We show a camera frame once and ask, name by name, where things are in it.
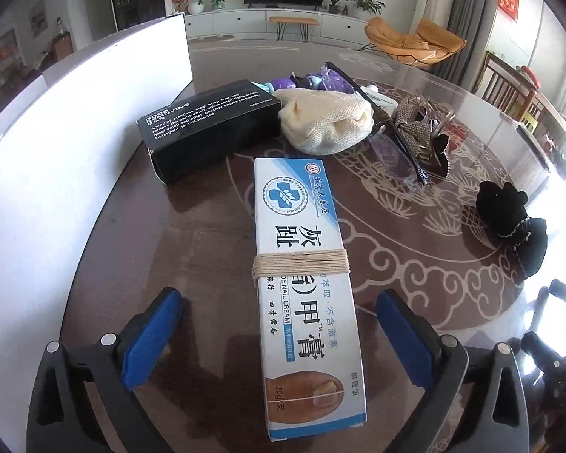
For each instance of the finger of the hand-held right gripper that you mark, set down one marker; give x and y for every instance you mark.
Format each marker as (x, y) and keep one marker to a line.
(563, 290)

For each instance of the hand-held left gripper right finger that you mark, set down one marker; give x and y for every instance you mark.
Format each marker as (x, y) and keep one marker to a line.
(403, 335)

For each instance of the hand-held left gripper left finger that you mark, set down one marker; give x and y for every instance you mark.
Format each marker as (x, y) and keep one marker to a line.
(153, 335)

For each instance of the black scrunchie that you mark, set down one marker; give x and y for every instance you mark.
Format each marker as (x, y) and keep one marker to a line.
(500, 207)

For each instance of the white blue cream box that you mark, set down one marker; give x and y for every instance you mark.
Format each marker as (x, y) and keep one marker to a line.
(302, 226)

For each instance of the white cardboard box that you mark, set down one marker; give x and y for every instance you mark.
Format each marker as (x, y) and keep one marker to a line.
(75, 151)

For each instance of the glittery bow hair claw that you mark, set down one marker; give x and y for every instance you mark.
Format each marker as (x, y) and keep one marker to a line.
(415, 127)

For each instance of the black printed box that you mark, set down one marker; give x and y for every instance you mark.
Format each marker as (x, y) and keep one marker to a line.
(207, 122)

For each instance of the black-framed glasses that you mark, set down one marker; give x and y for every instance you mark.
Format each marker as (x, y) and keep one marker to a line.
(398, 160)

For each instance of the wooden slatted chair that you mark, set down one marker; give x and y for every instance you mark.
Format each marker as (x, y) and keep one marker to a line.
(500, 85)

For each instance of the cream cloth pouch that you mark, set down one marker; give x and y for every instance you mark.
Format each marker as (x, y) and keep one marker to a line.
(325, 122)

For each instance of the small white case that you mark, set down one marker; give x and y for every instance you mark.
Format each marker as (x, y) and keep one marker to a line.
(379, 99)

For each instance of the purple plastic-wrapped item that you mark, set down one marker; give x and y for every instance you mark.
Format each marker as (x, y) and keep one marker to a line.
(287, 82)

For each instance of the grey curtain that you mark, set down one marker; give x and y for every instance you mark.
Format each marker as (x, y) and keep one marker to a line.
(471, 9)

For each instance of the orange lounge chair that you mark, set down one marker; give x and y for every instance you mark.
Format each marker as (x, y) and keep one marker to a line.
(396, 37)

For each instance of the clear bottle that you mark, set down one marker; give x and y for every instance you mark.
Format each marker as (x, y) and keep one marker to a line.
(64, 32)

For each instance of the white television cabinet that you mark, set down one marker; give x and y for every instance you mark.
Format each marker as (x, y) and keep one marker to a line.
(245, 23)

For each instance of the round white vase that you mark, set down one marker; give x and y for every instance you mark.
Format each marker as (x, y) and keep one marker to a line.
(195, 7)

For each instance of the wooden bench with hairpin legs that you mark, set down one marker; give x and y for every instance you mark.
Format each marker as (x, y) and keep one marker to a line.
(295, 20)

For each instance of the leafy potted plant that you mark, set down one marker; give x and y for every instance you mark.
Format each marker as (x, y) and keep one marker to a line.
(365, 0)

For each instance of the small potted plant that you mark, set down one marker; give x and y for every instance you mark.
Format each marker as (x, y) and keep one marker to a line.
(333, 0)

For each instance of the framed wall picture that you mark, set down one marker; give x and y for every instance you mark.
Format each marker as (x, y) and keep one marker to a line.
(37, 16)

